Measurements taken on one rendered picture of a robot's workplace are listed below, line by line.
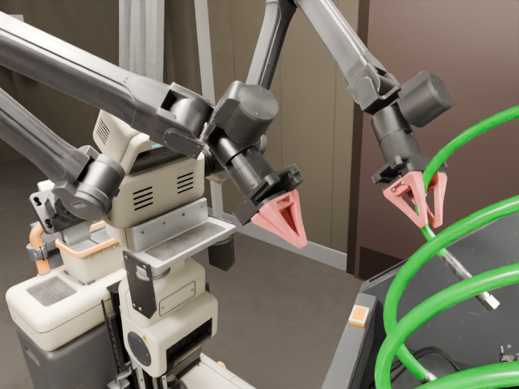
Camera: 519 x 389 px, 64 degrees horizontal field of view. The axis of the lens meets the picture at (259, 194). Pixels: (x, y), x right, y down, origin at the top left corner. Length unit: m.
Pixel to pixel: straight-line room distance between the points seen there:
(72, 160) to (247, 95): 0.37
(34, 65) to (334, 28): 0.54
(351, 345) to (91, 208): 0.54
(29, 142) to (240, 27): 2.28
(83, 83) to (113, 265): 0.87
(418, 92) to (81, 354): 1.15
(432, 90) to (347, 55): 0.21
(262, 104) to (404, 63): 1.76
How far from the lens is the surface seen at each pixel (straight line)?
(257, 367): 2.14
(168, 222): 1.02
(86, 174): 0.81
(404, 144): 0.68
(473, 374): 0.32
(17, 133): 0.76
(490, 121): 0.60
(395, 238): 2.51
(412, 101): 0.69
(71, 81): 0.60
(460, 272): 0.68
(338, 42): 0.85
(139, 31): 3.18
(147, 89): 0.59
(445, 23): 2.19
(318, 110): 2.58
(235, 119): 0.54
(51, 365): 1.38
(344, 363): 0.80
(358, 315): 0.89
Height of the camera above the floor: 1.50
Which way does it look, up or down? 22 degrees down
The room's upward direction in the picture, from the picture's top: 2 degrees counter-clockwise
